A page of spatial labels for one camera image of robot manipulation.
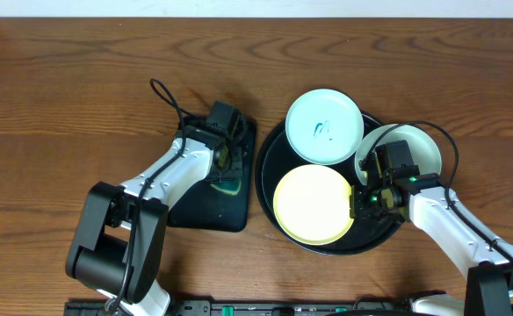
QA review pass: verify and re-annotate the yellow plate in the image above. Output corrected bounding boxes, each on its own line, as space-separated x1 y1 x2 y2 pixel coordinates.
273 164 354 246

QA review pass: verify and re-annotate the white plate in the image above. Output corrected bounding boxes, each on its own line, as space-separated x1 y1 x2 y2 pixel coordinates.
354 124 442 185

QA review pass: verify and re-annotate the light blue plate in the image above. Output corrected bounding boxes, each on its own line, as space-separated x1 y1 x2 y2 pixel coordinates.
285 89 365 165

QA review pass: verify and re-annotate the green yellow sponge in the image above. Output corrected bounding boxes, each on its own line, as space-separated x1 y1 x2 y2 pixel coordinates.
210 176 242 196

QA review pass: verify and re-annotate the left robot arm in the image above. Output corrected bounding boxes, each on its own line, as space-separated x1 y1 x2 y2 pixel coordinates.
65 129 256 315

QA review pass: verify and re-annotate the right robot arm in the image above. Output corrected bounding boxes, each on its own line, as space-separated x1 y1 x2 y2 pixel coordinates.
350 174 513 315

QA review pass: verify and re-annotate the black rectangular tray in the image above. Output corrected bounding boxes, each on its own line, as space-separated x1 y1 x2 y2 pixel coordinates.
168 119 257 233

